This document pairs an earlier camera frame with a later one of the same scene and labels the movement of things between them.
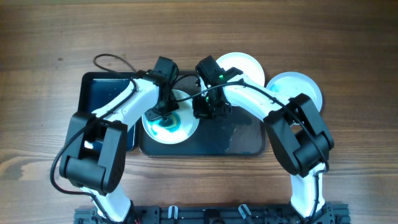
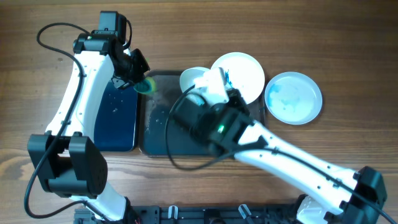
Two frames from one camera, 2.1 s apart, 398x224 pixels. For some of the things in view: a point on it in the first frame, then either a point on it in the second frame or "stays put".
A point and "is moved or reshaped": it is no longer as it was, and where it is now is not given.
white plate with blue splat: x=178 y=127 -> x=188 y=76
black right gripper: x=201 y=112 -> x=227 y=93
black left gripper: x=153 y=114 -> x=143 y=66
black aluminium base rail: x=214 y=214 stays put
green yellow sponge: x=173 y=124 is moved or reshaped
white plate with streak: x=292 y=83 stays put
